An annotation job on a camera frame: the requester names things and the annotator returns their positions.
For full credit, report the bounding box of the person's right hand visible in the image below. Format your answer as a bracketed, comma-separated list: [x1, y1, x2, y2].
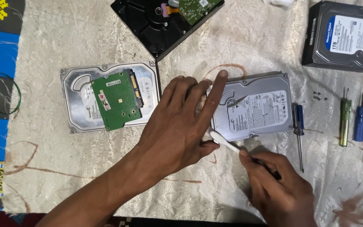
[239, 151, 318, 227]

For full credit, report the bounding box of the person's left hand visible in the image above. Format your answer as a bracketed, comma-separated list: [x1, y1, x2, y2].
[128, 70, 229, 187]

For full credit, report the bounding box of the white toothbrush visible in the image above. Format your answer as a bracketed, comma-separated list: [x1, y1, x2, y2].
[209, 131, 281, 181]

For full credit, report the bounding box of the silver hard drive white label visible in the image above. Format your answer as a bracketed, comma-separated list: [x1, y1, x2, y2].
[206, 72, 293, 142]

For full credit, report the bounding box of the large green circuit board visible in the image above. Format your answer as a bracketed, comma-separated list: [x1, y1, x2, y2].
[90, 68, 145, 132]

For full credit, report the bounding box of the silver hard drive under board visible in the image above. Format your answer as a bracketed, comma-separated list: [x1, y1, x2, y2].
[60, 61, 160, 134]

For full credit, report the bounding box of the black open hard drive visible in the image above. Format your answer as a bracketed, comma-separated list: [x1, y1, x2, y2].
[110, 0, 225, 61]

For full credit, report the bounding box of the cream textured cloth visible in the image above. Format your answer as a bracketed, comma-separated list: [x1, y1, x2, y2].
[3, 0, 363, 225]

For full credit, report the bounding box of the small green circuit board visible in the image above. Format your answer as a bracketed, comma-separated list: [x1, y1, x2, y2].
[178, 0, 222, 26]

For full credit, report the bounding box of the green rubber band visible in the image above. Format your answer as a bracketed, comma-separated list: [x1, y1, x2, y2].
[0, 73, 22, 115]

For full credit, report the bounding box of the hard drive with blue label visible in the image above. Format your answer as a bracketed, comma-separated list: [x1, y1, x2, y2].
[301, 0, 363, 74]

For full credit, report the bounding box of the long blue handled screwdriver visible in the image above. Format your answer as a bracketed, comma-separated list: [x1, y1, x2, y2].
[292, 104, 305, 173]

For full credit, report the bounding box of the green handled screwdriver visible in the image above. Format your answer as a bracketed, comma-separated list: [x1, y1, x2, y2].
[339, 87, 352, 147]

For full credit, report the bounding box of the short blue handled screwdriver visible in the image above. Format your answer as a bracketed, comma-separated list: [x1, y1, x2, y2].
[353, 92, 363, 142]

